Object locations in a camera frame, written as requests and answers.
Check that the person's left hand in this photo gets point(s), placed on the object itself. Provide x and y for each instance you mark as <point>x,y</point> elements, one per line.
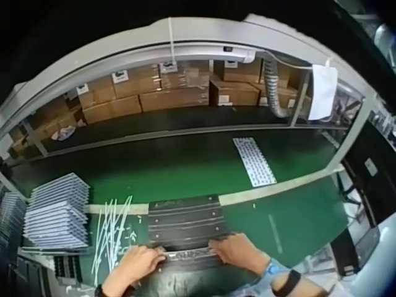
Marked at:
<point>139,263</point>

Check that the person's right hand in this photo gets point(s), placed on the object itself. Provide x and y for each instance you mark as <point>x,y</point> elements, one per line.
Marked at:
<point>241,252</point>

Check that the person's left fingers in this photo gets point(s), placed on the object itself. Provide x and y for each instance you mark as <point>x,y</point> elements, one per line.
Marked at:
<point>158,258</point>

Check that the person's right fingers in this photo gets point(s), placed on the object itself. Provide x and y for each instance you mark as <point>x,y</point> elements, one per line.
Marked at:
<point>218,247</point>

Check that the black long panel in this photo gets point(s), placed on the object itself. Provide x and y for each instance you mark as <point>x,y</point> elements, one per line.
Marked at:
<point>188,272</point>

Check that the black ribbed fixture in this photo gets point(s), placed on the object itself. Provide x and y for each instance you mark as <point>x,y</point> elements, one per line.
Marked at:
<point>185,219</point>

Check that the bundle of white strips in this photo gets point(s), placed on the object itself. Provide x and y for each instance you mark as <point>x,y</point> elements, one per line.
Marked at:
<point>108,235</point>

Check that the black wrist band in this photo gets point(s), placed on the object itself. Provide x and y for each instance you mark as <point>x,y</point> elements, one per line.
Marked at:
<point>287,283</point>
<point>99,290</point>

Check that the green conveyor belt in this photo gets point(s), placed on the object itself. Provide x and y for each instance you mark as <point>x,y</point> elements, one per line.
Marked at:
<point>173,167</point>

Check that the black slotted tray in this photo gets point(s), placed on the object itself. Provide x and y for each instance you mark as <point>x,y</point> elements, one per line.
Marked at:
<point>66,266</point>

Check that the white keyboard sheet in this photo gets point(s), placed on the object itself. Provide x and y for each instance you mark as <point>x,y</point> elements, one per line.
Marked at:
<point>254,161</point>

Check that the stack of white-blue plates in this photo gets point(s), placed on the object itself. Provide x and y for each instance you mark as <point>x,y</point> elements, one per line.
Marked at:
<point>58,216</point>

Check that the stack of dark plates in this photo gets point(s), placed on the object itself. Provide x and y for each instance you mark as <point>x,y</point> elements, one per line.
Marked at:
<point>12,219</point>

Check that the white crumpled cloth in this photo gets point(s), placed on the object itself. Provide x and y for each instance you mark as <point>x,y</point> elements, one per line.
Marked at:
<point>63,133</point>

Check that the stack of brown cartons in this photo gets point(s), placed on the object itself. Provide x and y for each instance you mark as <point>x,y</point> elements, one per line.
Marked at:
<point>161,89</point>

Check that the black machine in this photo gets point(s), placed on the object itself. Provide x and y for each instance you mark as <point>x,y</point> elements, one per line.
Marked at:
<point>368,167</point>

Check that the white hanging paper sheet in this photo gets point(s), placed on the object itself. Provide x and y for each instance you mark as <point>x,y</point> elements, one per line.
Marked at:
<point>323,92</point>

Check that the grey flexible duct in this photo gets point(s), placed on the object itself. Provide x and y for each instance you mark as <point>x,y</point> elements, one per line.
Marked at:
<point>273,89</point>

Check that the white overhead frame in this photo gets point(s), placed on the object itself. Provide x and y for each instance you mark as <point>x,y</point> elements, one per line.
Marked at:
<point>198,34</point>

